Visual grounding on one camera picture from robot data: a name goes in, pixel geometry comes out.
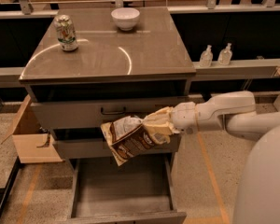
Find clear sanitizer bottle left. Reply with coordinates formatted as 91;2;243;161
199;45;213;67

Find green white soda can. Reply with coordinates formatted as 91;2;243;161
53;15;78;51

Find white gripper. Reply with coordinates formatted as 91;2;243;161
144;102;197;145

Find clear sanitizer bottle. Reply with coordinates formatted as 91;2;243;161
199;45;213;67
217;43;232;65

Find grey top drawer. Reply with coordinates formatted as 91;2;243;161
31;97;189;129

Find grey bottom drawer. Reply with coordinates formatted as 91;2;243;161
63;154;187;224

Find grey middle drawer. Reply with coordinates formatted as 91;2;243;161
53;135;181;160

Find brown chip bag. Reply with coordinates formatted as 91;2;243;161
101;116;163;166

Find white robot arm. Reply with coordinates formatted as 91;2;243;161
145;91;280;224

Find clear sanitizer bottle right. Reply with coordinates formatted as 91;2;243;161
217;43;232;65

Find open cardboard box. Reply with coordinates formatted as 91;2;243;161
3;95;63;163

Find grey drawer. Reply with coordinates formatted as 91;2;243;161
31;97;189;129
53;135;181;160
63;154;187;224

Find black floor frame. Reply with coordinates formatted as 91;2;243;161
0;158;21;218

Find grey drawer cabinet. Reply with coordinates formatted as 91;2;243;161
19;7;197;161

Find white ceramic bowl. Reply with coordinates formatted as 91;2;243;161
111;7;140;31

